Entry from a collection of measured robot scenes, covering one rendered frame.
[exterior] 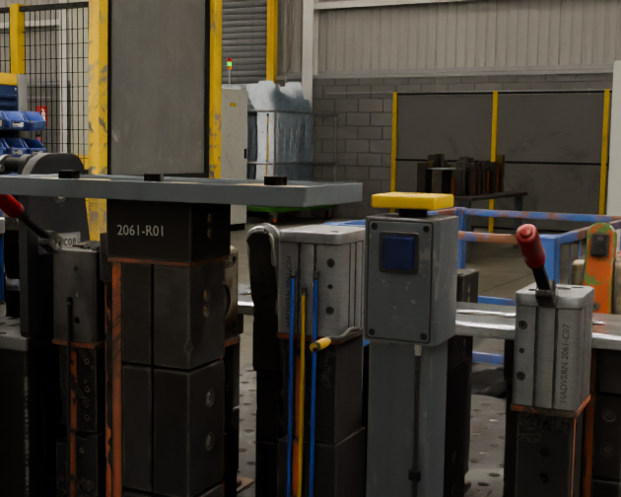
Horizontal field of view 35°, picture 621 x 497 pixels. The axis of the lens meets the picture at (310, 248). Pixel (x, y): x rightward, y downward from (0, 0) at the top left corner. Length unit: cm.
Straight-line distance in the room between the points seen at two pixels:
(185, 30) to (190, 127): 47
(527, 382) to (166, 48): 394
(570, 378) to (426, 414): 18
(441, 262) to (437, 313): 4
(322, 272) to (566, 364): 27
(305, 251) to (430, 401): 26
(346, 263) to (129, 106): 355
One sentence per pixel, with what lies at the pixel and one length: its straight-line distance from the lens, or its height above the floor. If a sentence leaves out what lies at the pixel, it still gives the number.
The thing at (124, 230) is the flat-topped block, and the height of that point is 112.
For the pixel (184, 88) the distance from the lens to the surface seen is 494.
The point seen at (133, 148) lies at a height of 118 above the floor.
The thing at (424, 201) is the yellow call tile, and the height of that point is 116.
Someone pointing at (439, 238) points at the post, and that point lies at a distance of 87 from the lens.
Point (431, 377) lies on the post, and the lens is 90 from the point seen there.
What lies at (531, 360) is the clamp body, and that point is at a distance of 102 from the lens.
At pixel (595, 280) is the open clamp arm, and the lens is 134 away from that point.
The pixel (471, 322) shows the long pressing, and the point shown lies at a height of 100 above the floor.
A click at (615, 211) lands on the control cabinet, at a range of 915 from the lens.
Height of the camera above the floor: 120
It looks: 6 degrees down
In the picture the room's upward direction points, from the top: 1 degrees clockwise
